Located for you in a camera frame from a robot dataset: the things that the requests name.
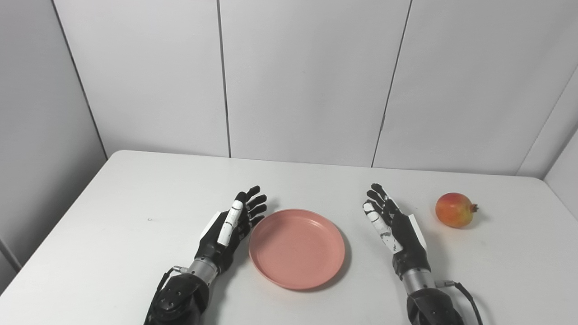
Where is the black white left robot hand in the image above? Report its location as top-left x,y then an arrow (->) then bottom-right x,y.
195,186 -> 267,275

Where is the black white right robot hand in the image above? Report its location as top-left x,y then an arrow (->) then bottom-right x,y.
363,183 -> 431,280

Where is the red yellow pomegranate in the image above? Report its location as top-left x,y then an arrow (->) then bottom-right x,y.
435,193 -> 479,228

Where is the pink round plate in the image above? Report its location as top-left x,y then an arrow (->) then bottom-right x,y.
249,209 -> 346,291

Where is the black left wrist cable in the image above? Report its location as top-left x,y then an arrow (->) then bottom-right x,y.
149,266 -> 189,316

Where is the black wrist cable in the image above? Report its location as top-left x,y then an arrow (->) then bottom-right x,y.
149,266 -> 189,316
435,280 -> 484,325

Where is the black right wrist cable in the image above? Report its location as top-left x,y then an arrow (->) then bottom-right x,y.
435,280 -> 484,325

